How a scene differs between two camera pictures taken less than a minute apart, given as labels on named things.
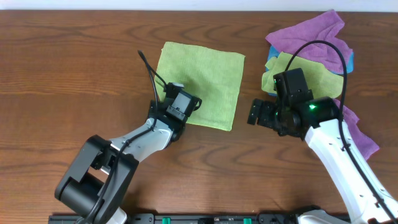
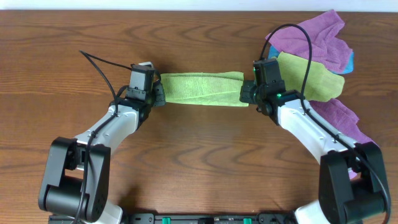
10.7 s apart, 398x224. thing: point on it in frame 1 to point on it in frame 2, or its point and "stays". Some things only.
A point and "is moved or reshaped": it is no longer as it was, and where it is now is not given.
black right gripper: [263, 119] to [244, 96]
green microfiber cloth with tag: [214, 75] is moved or reshaped
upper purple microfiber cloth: [326, 28] stays
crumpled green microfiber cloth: [323, 83] stays
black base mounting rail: [195, 218] stays
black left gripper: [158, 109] to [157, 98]
